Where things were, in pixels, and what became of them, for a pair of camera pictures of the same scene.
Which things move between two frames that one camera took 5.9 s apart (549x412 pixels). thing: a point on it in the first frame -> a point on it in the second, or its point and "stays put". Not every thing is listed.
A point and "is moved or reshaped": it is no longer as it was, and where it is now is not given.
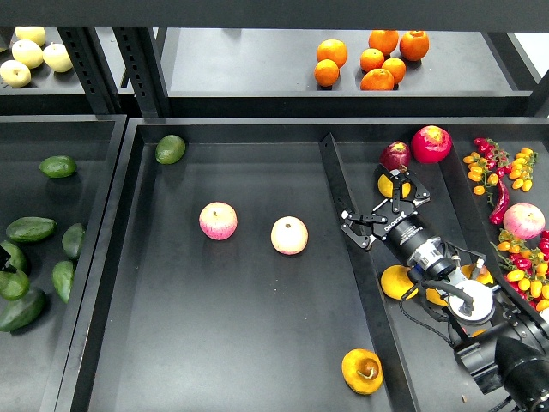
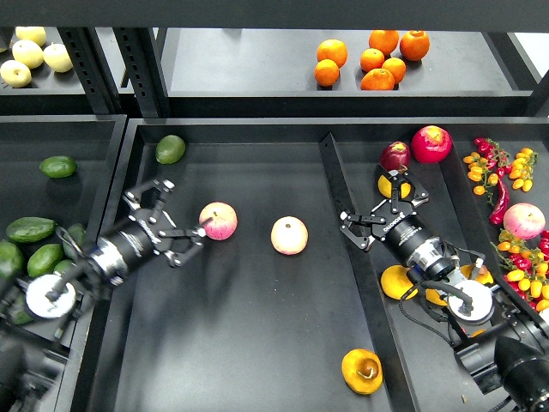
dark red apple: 395,154 stays put
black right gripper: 408,232 stays put
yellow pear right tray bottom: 478,332 stays put
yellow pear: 362,370 stays put
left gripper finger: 4,261 -> 129,241
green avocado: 14,286 is moved or reshaped
